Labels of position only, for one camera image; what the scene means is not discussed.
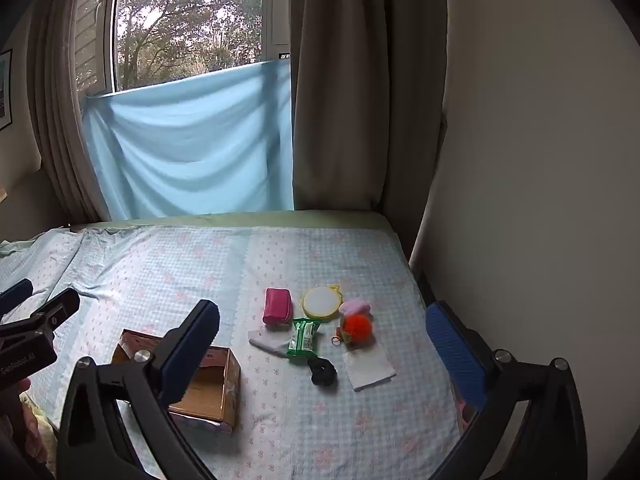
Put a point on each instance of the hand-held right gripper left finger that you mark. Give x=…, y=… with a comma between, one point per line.
x=192, y=345

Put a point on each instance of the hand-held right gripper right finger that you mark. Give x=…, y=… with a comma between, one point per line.
x=452, y=350

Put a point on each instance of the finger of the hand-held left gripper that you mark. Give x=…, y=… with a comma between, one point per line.
x=15, y=292
x=55, y=310

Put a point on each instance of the cardboard box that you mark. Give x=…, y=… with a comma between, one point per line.
x=210, y=385

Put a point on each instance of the white zigzag-edged cloth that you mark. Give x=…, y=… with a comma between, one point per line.
x=267, y=342
x=369, y=370

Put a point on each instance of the magenta pouch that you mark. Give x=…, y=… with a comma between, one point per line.
x=277, y=307

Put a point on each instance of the orange fluffy pompom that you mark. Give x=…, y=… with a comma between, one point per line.
x=357, y=329

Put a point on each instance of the pink fluffy scrunchie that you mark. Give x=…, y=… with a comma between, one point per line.
x=356, y=306

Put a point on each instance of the green wet wipes packet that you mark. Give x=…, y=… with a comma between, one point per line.
x=303, y=337

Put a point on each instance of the black scrunchie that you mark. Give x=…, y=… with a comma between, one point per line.
x=322, y=372

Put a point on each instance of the person's left hand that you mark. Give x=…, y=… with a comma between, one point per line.
x=27, y=415

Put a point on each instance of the round yellow-rimmed mirror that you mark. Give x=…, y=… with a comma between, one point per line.
x=321, y=303

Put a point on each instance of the checkered floral bed sheet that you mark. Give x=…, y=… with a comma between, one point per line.
x=310, y=425

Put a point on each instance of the green mattress sheet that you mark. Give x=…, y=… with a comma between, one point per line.
x=300, y=217

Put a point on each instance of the beige curtain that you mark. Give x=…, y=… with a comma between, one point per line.
x=60, y=110
x=350, y=85

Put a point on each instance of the light blue hanging cloth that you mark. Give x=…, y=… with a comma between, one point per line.
x=190, y=145

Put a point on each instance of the window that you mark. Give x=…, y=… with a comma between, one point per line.
x=190, y=20

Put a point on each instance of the framed wall picture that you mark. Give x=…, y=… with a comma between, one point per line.
x=4, y=90

